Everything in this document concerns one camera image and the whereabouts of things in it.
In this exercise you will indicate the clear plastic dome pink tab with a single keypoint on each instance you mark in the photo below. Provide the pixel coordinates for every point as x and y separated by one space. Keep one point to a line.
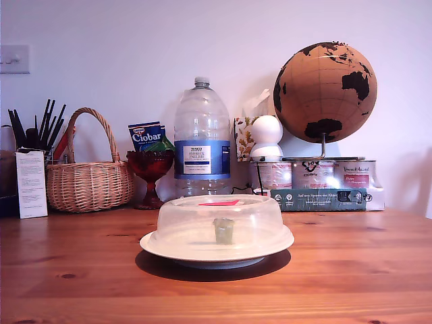
189 216

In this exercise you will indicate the green coffee capsule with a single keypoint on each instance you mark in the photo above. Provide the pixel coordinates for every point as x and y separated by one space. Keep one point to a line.
223 233

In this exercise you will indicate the white ceramic plate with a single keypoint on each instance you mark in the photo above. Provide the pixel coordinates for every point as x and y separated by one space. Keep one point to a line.
168 251

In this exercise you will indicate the leaf pattern tissue box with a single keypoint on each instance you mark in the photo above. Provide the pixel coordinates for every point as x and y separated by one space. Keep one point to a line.
243 138

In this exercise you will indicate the large clear water bottle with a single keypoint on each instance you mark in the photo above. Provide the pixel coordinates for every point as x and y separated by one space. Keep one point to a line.
202 118

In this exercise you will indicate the green foil packet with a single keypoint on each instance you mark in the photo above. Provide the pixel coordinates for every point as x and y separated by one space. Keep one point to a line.
163 145

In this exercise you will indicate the metal tin pale pink label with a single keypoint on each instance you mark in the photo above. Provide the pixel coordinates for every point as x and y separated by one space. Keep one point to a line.
273 175

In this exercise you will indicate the blue Ciobar box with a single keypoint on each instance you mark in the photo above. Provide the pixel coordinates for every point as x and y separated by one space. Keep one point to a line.
145 135
163 130

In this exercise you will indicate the red glass goblet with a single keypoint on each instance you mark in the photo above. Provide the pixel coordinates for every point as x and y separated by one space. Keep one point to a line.
150 165

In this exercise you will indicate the metal tin black scrawl label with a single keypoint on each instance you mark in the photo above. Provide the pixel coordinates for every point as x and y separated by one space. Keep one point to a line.
312 175

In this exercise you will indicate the teal and white game box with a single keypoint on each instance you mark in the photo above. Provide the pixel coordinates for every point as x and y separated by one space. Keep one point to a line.
314 200

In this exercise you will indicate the cork globe on metal stand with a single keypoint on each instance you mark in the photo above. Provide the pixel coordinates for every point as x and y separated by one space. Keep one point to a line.
324 94

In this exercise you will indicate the metal tin script lettering label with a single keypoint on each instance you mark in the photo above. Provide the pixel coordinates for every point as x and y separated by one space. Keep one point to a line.
356 175

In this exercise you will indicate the red stick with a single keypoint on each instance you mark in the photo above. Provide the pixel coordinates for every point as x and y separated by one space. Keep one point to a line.
64 143

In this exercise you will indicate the black stick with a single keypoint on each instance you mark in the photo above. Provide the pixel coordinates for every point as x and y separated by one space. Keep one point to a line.
44 118
15 128
58 119

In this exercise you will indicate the white printed carton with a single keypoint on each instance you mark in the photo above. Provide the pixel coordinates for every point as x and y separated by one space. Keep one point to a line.
32 185

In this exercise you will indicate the dark brown bag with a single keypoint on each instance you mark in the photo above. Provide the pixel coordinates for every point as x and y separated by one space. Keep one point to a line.
6 172

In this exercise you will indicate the white paper bag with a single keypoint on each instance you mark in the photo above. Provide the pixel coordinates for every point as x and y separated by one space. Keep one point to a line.
5 138

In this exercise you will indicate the white round security camera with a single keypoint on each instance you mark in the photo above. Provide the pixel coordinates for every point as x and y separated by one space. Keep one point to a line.
266 130

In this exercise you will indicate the white light switch plate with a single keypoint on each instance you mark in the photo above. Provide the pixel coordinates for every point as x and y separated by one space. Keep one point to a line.
15 60

